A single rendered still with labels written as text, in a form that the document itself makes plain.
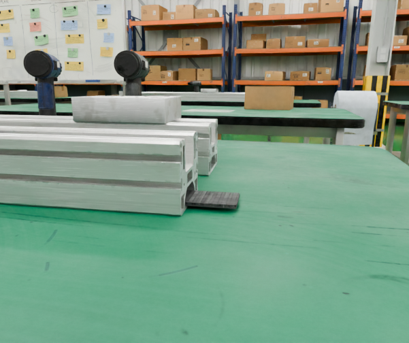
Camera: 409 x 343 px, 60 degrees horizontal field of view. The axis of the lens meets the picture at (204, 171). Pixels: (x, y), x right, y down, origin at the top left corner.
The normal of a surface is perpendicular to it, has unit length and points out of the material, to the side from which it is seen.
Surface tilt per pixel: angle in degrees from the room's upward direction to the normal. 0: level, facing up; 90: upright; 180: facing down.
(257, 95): 88
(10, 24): 90
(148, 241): 0
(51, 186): 90
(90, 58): 90
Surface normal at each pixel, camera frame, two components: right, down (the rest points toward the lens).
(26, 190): -0.18, 0.22
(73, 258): 0.00, -0.97
